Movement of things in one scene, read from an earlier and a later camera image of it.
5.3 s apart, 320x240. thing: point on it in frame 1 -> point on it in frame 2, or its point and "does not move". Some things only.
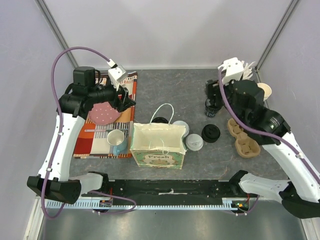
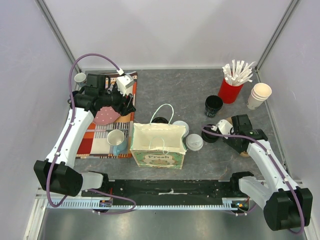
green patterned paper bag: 158,145 does not move
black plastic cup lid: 159,120 does not move
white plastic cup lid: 180,123 does not move
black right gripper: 213,92 -> 231,141
